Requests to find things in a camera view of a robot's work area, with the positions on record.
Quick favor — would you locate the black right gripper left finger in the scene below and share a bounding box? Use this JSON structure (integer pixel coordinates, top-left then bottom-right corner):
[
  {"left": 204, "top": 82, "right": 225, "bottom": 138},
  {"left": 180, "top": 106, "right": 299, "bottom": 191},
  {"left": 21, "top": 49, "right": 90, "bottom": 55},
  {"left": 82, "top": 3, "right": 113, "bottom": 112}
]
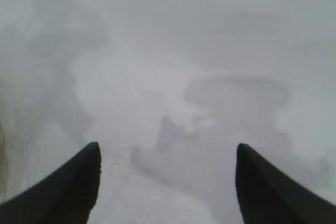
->
[{"left": 0, "top": 141, "right": 102, "bottom": 224}]

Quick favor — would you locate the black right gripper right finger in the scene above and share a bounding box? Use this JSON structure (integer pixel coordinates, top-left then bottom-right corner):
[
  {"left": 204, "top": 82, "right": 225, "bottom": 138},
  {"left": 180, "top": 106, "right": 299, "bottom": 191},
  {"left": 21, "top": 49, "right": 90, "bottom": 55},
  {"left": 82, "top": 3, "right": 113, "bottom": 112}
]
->
[{"left": 235, "top": 143, "right": 336, "bottom": 224}]

